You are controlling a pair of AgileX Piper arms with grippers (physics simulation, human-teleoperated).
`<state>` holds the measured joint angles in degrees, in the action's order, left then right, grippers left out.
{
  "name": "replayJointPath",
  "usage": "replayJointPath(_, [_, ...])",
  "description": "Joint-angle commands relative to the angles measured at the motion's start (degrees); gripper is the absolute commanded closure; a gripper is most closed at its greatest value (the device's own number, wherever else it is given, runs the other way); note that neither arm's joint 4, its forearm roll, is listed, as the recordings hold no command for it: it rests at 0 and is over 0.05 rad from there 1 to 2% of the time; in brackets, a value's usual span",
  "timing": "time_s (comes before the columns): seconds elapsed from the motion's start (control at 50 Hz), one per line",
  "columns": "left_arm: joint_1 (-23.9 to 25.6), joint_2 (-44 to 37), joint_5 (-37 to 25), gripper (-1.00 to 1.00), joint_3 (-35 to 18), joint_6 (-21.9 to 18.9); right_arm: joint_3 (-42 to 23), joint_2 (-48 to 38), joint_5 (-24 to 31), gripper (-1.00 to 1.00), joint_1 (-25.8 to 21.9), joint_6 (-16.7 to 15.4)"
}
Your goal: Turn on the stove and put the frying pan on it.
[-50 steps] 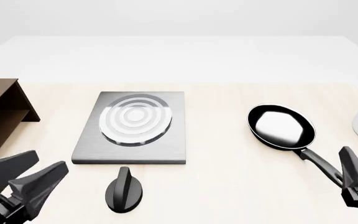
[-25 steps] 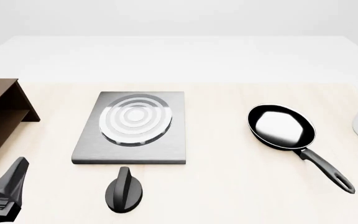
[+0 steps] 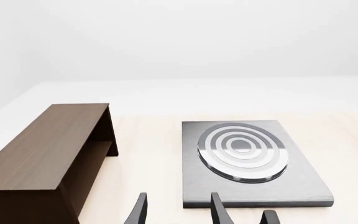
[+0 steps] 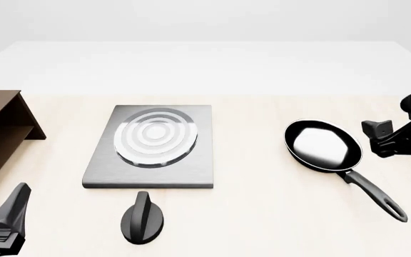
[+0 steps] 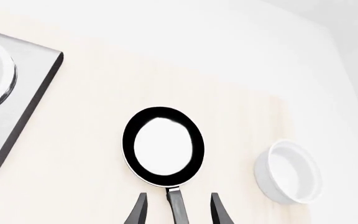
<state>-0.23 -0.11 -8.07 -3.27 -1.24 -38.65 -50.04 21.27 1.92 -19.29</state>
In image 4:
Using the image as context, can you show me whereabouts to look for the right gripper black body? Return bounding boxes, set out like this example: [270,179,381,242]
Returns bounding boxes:
[370,114,411,159]

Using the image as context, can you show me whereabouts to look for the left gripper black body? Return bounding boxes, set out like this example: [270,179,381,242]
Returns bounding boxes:
[0,226,26,257]

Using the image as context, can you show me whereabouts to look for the dark brown wooden cabinet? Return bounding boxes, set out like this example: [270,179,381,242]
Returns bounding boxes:
[0,90,47,218]

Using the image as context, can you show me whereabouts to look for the black frying pan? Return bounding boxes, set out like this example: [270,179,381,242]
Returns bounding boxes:
[283,118,409,223]

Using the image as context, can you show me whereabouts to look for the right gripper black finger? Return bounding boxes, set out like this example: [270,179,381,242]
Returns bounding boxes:
[361,119,394,140]

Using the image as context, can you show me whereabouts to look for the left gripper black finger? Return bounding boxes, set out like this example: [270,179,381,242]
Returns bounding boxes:
[0,182,33,239]

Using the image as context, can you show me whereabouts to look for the round black stove knob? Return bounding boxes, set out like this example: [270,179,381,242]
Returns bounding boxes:
[120,191,165,246]

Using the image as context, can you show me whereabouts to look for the flat grey stove plate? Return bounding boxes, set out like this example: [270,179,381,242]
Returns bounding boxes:
[81,104,215,190]

